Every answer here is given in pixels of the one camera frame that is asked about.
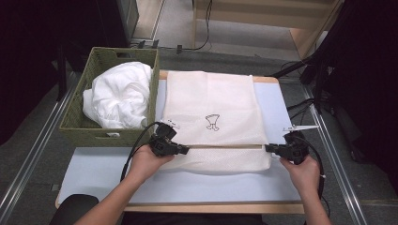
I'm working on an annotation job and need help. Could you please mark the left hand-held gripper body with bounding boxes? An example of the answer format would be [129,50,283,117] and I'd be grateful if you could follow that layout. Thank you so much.
[148,118,181,158]

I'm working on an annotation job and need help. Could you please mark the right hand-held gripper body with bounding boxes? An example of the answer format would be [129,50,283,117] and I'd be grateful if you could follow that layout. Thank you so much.
[279,125,320,165]

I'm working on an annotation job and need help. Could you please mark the white mesh laundry bag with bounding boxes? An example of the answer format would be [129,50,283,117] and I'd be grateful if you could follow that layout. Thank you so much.
[161,70,273,174]

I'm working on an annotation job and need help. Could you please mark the white garment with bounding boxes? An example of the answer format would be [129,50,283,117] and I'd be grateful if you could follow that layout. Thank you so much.
[82,61,154,129]

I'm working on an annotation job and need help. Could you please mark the green woven basket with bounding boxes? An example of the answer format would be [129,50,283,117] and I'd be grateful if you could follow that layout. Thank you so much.
[58,46,161,148]

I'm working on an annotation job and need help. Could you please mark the person's left hand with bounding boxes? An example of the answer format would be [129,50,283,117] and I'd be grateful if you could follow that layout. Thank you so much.
[126,144,175,186]

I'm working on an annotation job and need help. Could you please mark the person's right hand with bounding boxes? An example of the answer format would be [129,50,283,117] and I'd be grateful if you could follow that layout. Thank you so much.
[279,155,322,200]

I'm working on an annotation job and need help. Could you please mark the black stand leg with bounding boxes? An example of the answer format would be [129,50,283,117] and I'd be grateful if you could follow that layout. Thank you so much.
[266,46,332,79]

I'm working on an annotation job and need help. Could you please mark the black curtain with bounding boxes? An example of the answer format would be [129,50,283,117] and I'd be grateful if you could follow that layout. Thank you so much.
[0,0,123,144]
[315,0,398,188]

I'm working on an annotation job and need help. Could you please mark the wooden shelf unit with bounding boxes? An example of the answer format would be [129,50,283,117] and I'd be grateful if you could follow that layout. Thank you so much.
[191,0,345,60]

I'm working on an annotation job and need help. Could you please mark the dark grey cabinet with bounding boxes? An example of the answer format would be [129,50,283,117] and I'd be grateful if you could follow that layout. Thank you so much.
[95,0,140,48]

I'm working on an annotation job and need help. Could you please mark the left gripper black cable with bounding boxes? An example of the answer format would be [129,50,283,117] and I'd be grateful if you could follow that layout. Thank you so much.
[119,121,162,183]

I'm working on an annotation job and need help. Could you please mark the metal floor rail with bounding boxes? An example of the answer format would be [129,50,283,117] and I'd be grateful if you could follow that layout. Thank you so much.
[0,71,79,217]
[299,83,370,225]

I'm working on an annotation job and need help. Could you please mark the black floor cables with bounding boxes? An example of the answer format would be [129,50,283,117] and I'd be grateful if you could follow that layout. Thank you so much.
[285,97,317,126]

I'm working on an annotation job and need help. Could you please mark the black hanging cable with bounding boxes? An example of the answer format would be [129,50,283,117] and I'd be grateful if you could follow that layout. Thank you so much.
[156,0,214,53]

